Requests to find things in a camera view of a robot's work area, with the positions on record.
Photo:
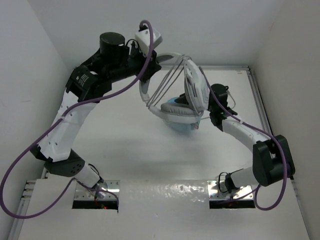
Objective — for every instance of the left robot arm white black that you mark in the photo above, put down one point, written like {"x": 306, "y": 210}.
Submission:
{"x": 83, "y": 91}

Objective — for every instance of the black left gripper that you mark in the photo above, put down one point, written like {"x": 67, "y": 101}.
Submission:
{"x": 133, "y": 49}

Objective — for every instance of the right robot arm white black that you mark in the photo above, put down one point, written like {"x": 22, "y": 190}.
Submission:
{"x": 271, "y": 156}

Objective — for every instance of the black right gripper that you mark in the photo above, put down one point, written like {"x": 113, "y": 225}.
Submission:
{"x": 182, "y": 99}

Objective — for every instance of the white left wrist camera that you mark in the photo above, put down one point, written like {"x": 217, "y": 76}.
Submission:
{"x": 143, "y": 39}

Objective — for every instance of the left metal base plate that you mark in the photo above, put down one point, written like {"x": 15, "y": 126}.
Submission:
{"x": 107, "y": 191}

